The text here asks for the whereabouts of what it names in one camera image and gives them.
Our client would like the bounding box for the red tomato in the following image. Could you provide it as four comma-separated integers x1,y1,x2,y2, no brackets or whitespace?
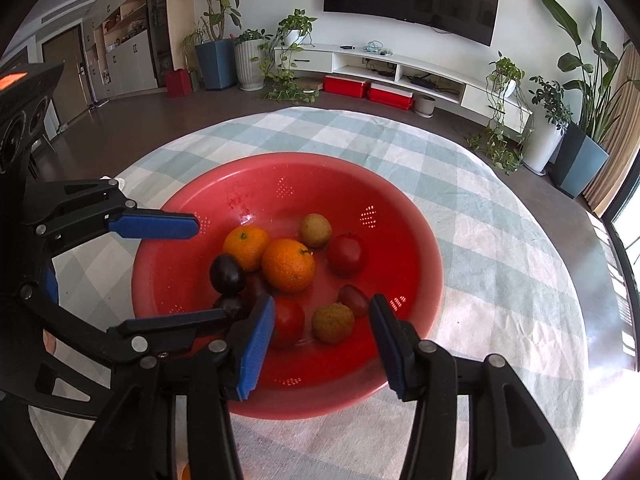
270,297,305,349
326,233,369,278

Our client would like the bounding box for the red grape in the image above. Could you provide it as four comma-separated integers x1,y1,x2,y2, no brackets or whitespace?
336,284,370,318

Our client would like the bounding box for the dark plum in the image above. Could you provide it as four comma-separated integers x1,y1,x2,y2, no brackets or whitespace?
240,272,269,310
209,254,246,296

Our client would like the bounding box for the orange small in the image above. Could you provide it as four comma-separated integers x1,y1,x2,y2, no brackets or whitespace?
222,226,271,272

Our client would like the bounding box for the yellow-green round fruit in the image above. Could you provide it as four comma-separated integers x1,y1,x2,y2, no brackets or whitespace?
298,214,332,248

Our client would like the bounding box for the green white checked tablecloth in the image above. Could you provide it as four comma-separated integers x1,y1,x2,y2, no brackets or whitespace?
29,105,591,480

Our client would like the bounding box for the red plastic colander bowl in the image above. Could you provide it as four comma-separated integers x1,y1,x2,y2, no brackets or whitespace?
131,153,444,419

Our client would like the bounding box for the plant ribbed white pot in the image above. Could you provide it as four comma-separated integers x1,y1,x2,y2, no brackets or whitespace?
234,29,268,92

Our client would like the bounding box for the vine plant left of cabinet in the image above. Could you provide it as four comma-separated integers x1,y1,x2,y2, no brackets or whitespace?
259,9,319,104

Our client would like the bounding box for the trailing vine plant on cabinet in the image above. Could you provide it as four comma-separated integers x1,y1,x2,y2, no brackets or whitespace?
466,52,528,174

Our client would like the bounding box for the small white pot on floor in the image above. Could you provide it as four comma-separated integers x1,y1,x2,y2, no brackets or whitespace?
413,94,436,118

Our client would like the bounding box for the red storage box left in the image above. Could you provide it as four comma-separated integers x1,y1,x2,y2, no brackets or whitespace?
323,75,369,99

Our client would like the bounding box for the red storage box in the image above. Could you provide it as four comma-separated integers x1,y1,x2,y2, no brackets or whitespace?
367,84,413,110
323,75,369,99

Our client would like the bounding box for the red storage box right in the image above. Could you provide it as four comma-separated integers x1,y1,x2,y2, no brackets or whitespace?
367,84,413,110

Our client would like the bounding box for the tree plant blue pot left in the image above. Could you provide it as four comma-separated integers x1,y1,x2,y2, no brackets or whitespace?
195,0,241,91

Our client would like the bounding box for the white tv cabinet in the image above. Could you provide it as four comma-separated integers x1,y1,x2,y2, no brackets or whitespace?
294,44,532,133

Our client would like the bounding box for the tall plant blue pot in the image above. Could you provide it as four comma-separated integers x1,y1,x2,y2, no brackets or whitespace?
540,0,639,198

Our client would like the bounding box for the leafy plant white pot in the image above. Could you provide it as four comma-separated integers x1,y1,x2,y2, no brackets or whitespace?
523,75,572,176

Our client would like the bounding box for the beige curtain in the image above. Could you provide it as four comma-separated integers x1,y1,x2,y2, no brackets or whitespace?
582,44,639,218

